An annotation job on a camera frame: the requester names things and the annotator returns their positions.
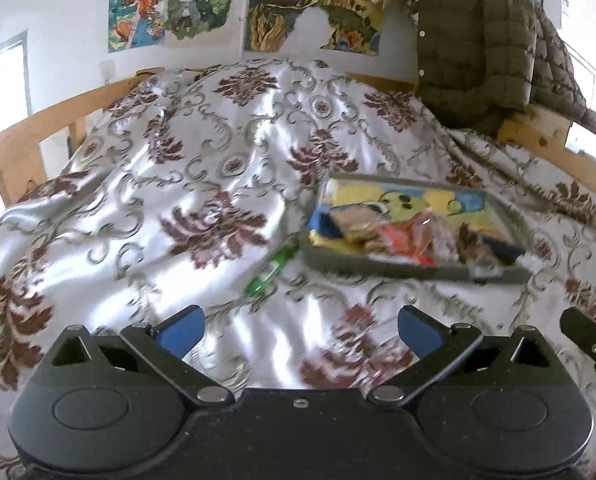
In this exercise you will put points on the olive quilted jacket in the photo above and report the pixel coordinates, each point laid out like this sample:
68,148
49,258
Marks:
473,45

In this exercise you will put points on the white wall box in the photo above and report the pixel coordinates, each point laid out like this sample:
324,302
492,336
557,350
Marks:
555,7

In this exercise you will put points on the dark brown snack packet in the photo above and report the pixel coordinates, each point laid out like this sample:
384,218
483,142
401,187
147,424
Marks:
485,247

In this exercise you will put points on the white wall switch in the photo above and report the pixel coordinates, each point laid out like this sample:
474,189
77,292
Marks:
107,71

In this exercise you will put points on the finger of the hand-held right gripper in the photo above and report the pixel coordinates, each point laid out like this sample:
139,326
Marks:
585,332

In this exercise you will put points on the bright window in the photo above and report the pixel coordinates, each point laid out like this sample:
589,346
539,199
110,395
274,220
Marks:
0,95

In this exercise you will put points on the yellow swirl wall poster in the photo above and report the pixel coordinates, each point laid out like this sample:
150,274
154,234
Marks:
288,10

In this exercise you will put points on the beige snack packet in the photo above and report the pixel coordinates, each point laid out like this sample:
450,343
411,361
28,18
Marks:
350,221

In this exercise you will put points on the white flat box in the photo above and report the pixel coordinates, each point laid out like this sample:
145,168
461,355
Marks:
590,141

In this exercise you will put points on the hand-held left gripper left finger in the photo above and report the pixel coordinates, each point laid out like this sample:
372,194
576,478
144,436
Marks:
183,330

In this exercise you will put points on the red snack packet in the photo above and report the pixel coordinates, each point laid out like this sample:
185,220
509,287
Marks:
405,242

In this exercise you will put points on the green plastic tube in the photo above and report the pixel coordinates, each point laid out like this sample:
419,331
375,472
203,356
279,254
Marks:
270,267

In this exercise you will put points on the cartoon figures wall poster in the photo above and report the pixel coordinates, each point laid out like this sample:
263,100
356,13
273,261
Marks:
172,5

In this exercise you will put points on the grey rectangular tray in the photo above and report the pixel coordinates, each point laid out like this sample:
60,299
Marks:
378,265

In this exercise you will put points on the yellow blue cartoon snack bag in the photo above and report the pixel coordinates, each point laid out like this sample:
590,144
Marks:
403,200

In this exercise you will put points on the floral satin blanket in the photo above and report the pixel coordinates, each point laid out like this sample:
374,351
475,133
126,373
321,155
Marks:
177,185

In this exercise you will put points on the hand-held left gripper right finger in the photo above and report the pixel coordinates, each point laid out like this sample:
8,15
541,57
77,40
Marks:
418,332

